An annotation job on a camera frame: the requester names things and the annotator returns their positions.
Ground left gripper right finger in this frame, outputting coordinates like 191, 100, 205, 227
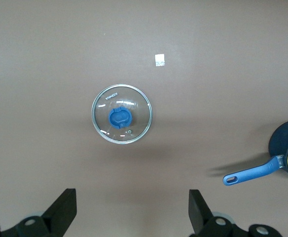
188, 189, 283, 237

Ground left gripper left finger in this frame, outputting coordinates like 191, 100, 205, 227
0, 188, 77, 237

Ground glass lid with blue knob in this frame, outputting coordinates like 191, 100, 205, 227
91, 83, 154, 145

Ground small square sticker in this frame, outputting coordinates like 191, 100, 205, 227
154, 53, 166, 68

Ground brown table cover sheet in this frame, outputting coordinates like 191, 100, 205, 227
0, 0, 288, 237

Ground dark pot with blue handle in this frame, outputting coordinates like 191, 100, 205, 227
222, 119, 288, 187

